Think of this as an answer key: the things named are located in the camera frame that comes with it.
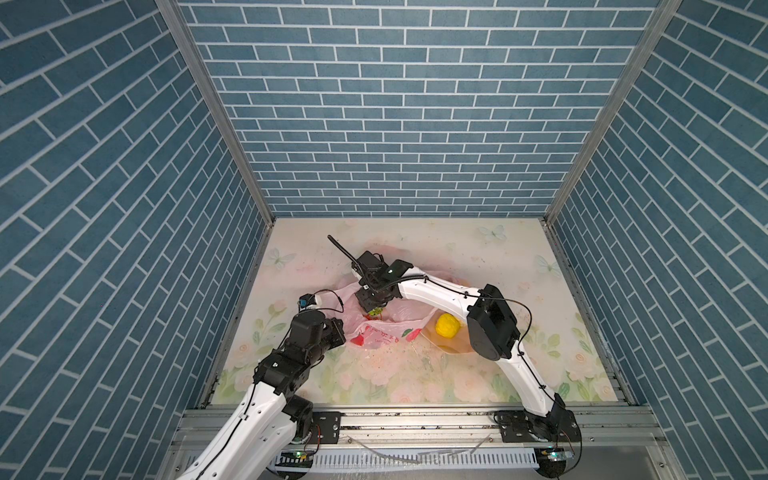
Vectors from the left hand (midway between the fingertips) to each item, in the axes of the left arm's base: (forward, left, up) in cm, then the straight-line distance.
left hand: (345, 322), depth 80 cm
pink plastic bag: (0, -14, 0) cm, 14 cm away
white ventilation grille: (-30, -18, -12) cm, 37 cm away
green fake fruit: (+6, -8, -5) cm, 11 cm away
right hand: (+11, -4, -5) cm, 13 cm away
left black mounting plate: (-23, +4, -11) cm, 26 cm away
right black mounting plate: (-26, -49, +2) cm, 55 cm away
